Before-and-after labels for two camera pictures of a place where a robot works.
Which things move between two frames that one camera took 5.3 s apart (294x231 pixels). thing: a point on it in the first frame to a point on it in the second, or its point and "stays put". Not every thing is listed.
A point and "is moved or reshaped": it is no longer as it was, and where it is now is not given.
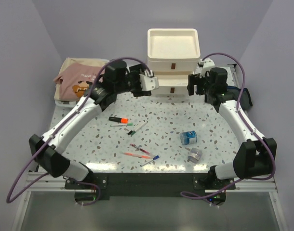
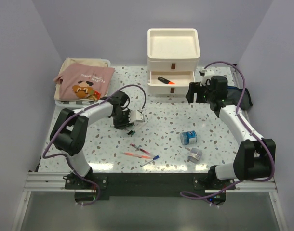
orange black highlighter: (121, 120) is moved or reshaped
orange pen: (143, 156) stays put
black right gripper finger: (194, 79) to (195, 87)
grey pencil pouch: (245, 100) stays put
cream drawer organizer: (172, 55) stays put
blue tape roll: (188, 137) stays put
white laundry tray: (72, 103) stays put
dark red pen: (142, 149) stays put
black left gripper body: (133, 82) to (122, 115)
